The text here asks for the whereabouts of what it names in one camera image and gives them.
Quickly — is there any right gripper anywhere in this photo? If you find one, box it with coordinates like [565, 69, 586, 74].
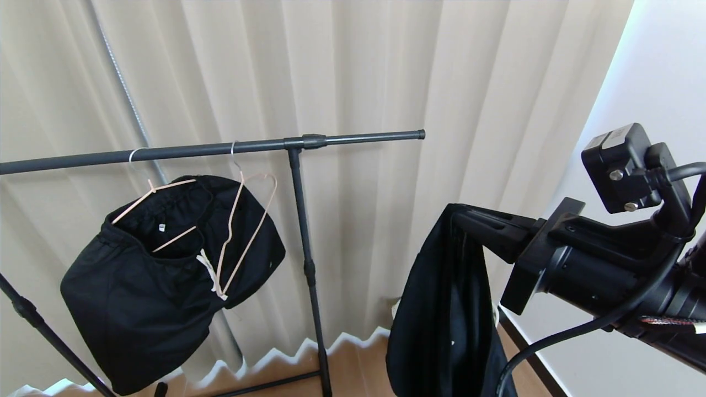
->
[452, 197, 682, 319]

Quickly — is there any pink clothes hanger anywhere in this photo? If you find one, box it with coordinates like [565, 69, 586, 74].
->
[112, 148, 199, 254]
[215, 141, 278, 296]

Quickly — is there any black garment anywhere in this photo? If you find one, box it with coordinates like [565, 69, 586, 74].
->
[385, 203, 519, 397]
[60, 175, 286, 396]

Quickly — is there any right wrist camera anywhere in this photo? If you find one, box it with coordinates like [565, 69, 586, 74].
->
[581, 122, 694, 240]

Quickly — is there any black clothes rack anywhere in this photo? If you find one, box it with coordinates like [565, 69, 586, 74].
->
[0, 130, 426, 397]

